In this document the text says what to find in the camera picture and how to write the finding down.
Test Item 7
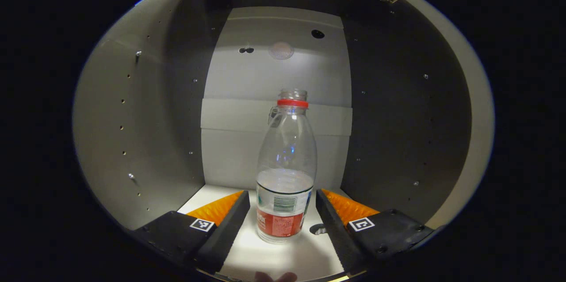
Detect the clear plastic bottle red label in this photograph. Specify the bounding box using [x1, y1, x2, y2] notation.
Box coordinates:
[256, 89, 318, 244]

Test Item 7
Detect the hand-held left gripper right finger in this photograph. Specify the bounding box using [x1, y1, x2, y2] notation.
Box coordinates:
[315, 188, 437, 276]

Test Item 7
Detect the grey cabinet door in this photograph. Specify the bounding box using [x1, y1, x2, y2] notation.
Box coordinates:
[340, 0, 496, 229]

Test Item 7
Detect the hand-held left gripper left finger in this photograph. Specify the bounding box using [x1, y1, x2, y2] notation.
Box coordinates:
[133, 190, 251, 274]

